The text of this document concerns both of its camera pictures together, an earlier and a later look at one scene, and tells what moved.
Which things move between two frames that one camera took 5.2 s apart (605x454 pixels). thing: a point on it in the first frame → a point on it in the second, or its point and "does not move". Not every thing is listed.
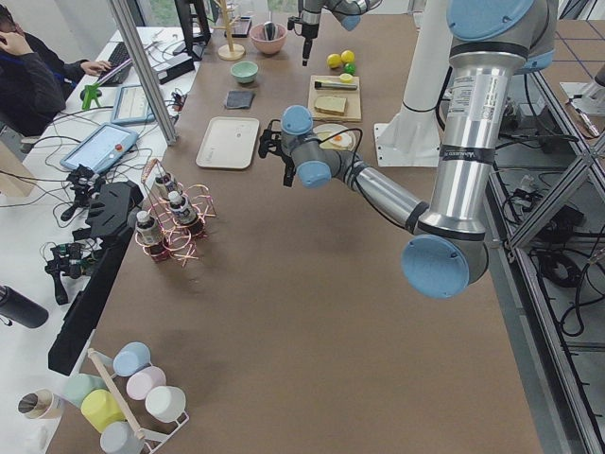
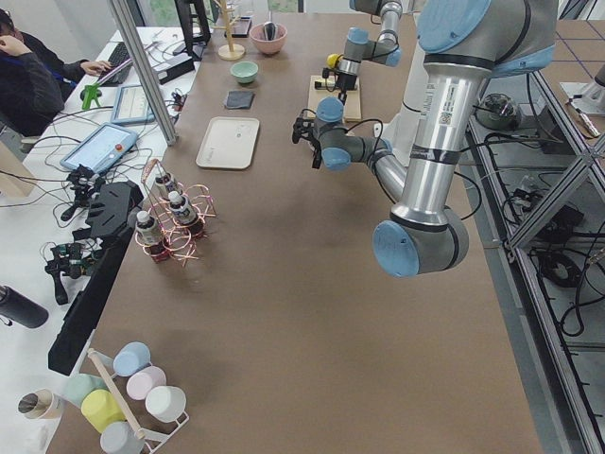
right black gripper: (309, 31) → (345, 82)
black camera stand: (111, 212) does not move
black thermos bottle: (21, 308) does not move
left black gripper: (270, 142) → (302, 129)
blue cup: (129, 357) does not move
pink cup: (144, 379) does not move
